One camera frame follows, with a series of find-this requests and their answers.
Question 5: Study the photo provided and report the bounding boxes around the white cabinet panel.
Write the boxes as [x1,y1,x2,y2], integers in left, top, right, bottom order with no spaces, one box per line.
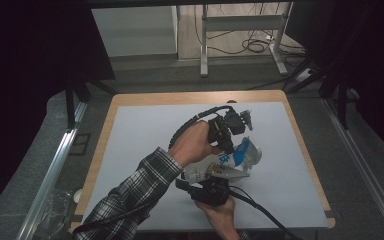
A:
[90,5,180,58]

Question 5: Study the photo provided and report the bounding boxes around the person's right hand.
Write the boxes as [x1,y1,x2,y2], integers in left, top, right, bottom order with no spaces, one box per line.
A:
[194,195,241,240]

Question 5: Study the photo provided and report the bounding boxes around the black floor cables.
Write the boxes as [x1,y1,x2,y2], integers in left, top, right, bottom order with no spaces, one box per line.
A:
[194,3,308,68]

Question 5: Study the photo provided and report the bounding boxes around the black metal stand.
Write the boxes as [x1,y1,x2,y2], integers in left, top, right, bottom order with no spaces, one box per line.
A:
[286,56,351,131]
[64,78,118,131]

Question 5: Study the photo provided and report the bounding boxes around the person's left hand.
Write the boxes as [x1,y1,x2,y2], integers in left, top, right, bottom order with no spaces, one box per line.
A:
[168,120,223,168]

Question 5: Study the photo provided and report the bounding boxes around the white power strip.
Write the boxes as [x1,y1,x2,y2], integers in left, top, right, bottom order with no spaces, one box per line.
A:
[294,67,313,83]

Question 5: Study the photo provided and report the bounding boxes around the clear plastic bag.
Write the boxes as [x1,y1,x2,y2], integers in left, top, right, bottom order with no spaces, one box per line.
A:
[36,188,76,239]

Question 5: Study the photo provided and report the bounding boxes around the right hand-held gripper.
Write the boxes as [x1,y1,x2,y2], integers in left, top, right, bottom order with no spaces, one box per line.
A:
[175,164,251,207]

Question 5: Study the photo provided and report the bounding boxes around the aluminium rail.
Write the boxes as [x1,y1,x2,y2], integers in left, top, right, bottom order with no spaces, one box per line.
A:
[14,101,88,240]
[323,98,384,239]

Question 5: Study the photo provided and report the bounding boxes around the dark curtain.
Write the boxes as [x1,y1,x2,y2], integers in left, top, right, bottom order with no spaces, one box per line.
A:
[284,0,384,161]
[0,0,116,214]

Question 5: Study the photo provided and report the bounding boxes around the white table mat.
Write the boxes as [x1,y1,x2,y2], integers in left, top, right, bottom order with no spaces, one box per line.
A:
[82,101,329,231]

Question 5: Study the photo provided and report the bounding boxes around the white flip-lid container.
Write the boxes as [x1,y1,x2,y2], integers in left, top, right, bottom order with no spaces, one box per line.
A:
[226,137,263,184]

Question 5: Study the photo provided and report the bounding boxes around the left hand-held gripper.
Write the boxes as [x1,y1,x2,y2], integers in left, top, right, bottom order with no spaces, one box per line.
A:
[208,107,254,155]

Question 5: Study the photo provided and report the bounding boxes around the left hand-held gripper cable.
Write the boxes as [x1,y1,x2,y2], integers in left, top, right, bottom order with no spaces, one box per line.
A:
[71,104,234,234]

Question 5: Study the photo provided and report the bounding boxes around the white metal desk frame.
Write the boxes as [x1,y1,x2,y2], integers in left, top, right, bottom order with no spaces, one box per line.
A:
[199,2,293,78]

